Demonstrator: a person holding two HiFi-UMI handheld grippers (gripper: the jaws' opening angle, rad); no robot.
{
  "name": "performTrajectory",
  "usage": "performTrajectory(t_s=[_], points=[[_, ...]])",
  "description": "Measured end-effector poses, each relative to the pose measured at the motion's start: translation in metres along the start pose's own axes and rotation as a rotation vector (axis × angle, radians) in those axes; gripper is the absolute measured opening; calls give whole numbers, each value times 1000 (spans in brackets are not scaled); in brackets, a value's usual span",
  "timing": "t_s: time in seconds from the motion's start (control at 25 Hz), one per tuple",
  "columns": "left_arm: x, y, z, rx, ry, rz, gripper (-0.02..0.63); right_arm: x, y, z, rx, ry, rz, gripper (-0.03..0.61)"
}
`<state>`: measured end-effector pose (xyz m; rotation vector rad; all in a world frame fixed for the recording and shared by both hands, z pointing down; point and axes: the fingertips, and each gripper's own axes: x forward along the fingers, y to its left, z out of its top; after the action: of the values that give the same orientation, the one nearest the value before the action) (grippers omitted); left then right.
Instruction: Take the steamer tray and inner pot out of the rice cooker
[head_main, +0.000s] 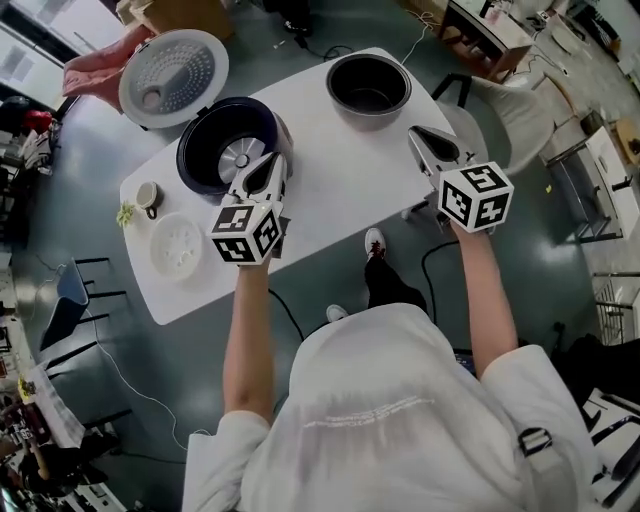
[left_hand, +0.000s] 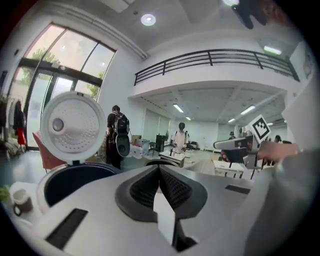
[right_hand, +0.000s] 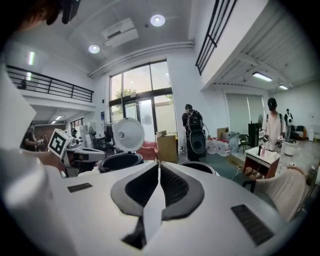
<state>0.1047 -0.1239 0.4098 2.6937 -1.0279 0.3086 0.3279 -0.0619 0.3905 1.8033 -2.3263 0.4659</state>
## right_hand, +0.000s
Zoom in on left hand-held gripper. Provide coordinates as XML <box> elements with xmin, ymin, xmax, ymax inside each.
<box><xmin>46</xmin><ymin>128</ymin><xmax>107</xmax><ymax>178</ymax></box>

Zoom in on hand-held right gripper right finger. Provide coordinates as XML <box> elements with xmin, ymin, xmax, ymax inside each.
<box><xmin>149</xmin><ymin>161</ymin><xmax>299</xmax><ymax>256</ymax></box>

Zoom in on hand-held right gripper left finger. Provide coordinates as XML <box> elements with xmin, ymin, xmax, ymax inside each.
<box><xmin>48</xmin><ymin>161</ymin><xmax>161</xmax><ymax>254</ymax></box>

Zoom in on black pot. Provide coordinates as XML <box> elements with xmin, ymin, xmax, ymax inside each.
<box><xmin>177</xmin><ymin>160</ymin><xmax>221</xmax><ymax>177</ymax></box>

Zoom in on person's left forearm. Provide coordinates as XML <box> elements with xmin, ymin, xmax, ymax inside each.
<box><xmin>39</xmin><ymin>149</ymin><xmax>66</xmax><ymax>179</ymax></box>

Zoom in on clothes rack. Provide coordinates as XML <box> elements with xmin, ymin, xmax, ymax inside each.
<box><xmin>103</xmin><ymin>121</ymin><xmax>116</xmax><ymax>147</ymax></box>

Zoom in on dark blue rice cooker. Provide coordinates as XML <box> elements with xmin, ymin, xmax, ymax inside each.
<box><xmin>99</xmin><ymin>116</ymin><xmax>146</xmax><ymax>174</ymax></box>

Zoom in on white water jug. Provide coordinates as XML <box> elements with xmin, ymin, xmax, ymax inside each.
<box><xmin>215</xmin><ymin>139</ymin><xmax>226</xmax><ymax>156</ymax></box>
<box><xmin>221</xmin><ymin>141</ymin><xmax>231</xmax><ymax>158</ymax></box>
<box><xmin>206</xmin><ymin>139</ymin><xmax>217</xmax><ymax>155</ymax></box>

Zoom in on black balcony railing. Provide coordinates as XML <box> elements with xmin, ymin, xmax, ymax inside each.
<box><xmin>5</xmin><ymin>64</ymin><xmax>95</xmax><ymax>104</ymax></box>
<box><xmin>194</xmin><ymin>0</ymin><xmax>239</xmax><ymax>76</ymax></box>

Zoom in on reddish pink armchair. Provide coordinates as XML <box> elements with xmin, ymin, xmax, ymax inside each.
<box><xmin>136</xmin><ymin>140</ymin><xmax>159</xmax><ymax>161</ymax></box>

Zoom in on wooden side table white top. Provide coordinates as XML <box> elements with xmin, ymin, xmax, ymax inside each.
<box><xmin>242</xmin><ymin>145</ymin><xmax>281</xmax><ymax>180</ymax></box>

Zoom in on beige chair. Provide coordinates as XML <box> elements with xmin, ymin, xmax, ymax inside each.
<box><xmin>241</xmin><ymin>166</ymin><xmax>312</xmax><ymax>224</ymax></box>

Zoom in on black chair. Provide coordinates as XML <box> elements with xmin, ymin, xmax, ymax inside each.
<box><xmin>236</xmin><ymin>133</ymin><xmax>250</xmax><ymax>155</ymax></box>

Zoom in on light wooden cabinet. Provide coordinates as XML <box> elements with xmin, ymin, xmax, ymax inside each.
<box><xmin>155</xmin><ymin>133</ymin><xmax>179</xmax><ymax>164</ymax></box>

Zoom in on tall black stand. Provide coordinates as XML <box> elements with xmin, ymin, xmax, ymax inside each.
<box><xmin>247</xmin><ymin>122</ymin><xmax>261</xmax><ymax>149</ymax></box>

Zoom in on person's white t-shirt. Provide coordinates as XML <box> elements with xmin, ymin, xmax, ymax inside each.
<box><xmin>0</xmin><ymin>63</ymin><xmax>52</xmax><ymax>166</ymax></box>

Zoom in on white round bucket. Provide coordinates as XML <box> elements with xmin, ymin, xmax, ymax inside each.
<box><xmin>280</xmin><ymin>140</ymin><xmax>299</xmax><ymax>156</ymax></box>

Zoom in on white roller blinds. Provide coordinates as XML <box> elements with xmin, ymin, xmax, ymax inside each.
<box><xmin>225</xmin><ymin>92</ymin><xmax>265</xmax><ymax>137</ymax></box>

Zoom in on black sofa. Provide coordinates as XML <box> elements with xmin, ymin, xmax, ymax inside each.
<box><xmin>290</xmin><ymin>124</ymin><xmax>306</xmax><ymax>141</ymax></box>

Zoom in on white ceiling air conditioner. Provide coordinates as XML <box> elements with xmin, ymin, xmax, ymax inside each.
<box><xmin>100</xmin><ymin>17</ymin><xmax>140</xmax><ymax>48</ymax></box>

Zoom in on white ceiling pipes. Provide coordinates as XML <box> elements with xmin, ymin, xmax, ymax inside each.
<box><xmin>87</xmin><ymin>40</ymin><xmax>196</xmax><ymax>79</ymax></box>

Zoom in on person's face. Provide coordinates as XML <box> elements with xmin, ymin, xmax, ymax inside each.
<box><xmin>13</xmin><ymin>0</ymin><xmax>65</xmax><ymax>32</ymax></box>

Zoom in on large glass window wall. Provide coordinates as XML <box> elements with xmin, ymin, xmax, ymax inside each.
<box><xmin>108</xmin><ymin>59</ymin><xmax>175</xmax><ymax>151</ymax></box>

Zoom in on black head-worn camera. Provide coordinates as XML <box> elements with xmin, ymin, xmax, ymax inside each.
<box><xmin>61</xmin><ymin>0</ymin><xmax>82</xmax><ymax>25</ymax></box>

